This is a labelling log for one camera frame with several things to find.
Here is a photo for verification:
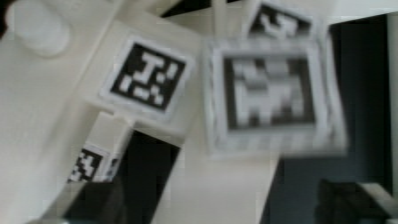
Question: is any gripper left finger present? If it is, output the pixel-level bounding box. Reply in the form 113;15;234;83
28;181;127;224

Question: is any white tagged cube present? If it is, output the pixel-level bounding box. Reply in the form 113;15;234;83
202;0;347;158

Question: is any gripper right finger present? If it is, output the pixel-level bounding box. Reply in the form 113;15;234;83
315;180;398;224

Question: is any white chair back part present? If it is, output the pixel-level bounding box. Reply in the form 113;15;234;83
0;0;398;224

